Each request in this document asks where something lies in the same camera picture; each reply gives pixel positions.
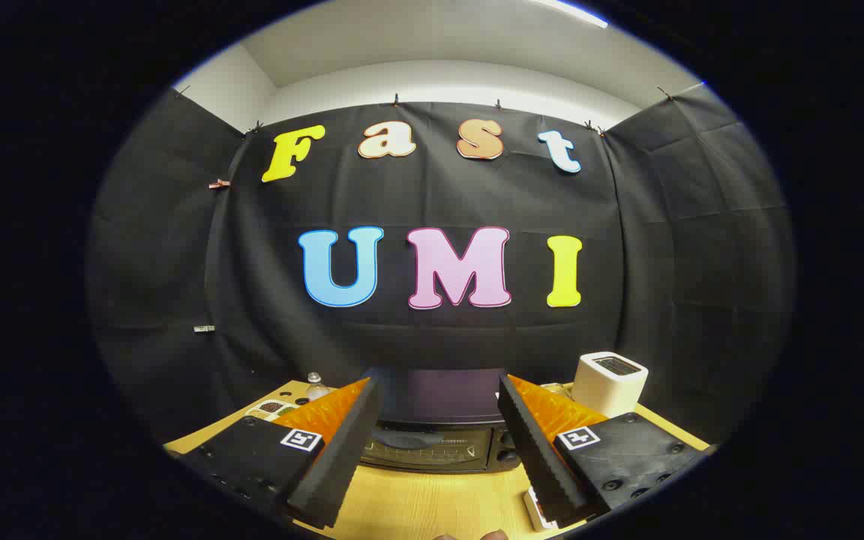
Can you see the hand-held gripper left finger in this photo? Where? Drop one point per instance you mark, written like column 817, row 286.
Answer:
column 342, row 450

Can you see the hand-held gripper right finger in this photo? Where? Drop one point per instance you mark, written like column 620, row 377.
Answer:
column 537, row 450

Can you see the black toaster oven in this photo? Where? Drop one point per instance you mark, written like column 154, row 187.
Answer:
column 439, row 397

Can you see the white toaster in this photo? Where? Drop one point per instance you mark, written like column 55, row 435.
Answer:
column 610, row 382

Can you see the white ribbed tray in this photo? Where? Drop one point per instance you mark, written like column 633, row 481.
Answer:
column 534, row 508

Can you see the small clear bottle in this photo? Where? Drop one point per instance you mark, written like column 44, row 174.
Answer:
column 317, row 385

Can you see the white divided seasoning dish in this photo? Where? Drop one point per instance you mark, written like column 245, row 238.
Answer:
column 269, row 409

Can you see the black backdrop cloth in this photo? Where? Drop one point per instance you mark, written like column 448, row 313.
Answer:
column 439, row 195

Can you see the ceiling light strip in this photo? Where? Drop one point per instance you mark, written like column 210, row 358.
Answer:
column 568, row 12

